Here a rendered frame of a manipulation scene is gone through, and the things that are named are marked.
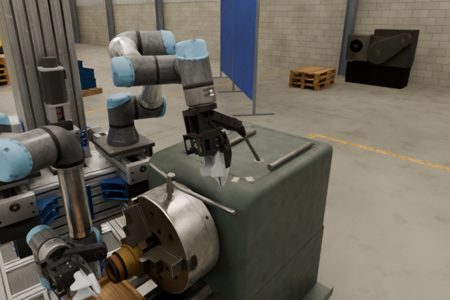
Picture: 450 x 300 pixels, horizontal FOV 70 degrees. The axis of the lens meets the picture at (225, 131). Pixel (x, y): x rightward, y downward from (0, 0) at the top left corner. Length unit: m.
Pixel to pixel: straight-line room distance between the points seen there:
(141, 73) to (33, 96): 0.86
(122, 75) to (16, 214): 0.77
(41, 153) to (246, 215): 0.59
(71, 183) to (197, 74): 0.58
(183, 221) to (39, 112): 0.93
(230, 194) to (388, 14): 10.27
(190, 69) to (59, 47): 0.95
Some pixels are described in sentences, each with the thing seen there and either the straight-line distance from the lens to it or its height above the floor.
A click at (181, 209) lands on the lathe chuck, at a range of 0.94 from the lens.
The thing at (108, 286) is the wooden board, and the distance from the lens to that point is 1.24.
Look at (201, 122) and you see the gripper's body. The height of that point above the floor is 1.50.
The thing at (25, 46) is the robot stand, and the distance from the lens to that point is 1.58.
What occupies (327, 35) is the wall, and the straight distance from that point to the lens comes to 11.63.
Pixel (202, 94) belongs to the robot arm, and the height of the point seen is 1.56.
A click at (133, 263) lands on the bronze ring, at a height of 1.10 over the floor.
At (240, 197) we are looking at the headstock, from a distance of 0.94.
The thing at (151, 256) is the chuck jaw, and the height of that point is 1.10.
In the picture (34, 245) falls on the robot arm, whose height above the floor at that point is 1.09.
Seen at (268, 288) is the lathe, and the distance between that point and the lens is 1.27.
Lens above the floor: 1.73
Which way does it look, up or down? 20 degrees down
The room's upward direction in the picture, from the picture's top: 1 degrees clockwise
